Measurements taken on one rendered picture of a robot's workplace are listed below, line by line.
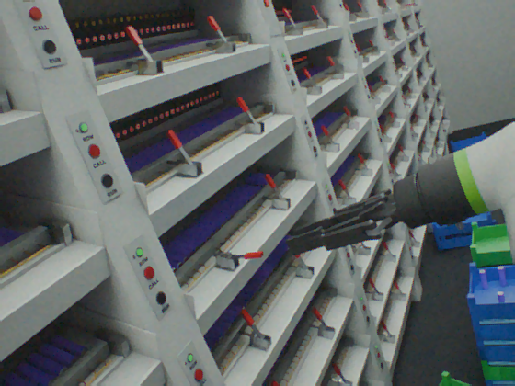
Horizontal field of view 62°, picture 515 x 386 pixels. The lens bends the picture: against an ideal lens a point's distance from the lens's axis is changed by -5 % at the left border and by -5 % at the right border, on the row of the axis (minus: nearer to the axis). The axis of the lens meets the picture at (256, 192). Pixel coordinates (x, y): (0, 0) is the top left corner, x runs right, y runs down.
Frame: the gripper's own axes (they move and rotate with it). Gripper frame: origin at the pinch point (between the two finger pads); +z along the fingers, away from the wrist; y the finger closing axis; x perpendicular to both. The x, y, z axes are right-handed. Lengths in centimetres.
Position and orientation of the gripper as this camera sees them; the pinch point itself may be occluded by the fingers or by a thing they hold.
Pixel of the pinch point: (310, 236)
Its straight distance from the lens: 74.8
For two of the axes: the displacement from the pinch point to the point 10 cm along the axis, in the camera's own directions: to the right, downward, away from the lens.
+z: -7.7, 3.3, 5.5
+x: -4.8, -8.6, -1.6
